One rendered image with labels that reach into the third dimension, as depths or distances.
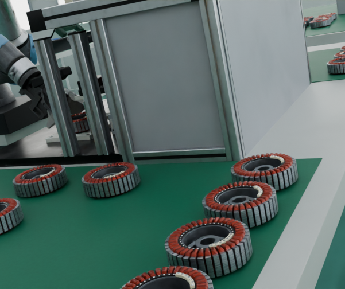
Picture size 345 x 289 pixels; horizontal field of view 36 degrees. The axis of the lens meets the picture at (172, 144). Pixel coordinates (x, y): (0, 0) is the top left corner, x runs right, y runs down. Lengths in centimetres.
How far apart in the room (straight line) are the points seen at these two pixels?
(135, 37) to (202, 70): 16
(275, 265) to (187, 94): 50
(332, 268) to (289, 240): 139
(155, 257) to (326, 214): 25
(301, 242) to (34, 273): 38
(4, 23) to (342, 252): 152
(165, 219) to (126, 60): 40
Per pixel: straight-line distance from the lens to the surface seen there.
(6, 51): 157
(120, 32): 112
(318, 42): 281
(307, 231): 76
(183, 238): 71
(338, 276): 208
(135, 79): 113
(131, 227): 86
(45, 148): 144
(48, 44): 126
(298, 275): 66
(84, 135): 142
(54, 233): 92
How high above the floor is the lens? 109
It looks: 16 degrees down
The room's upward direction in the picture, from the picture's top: 12 degrees counter-clockwise
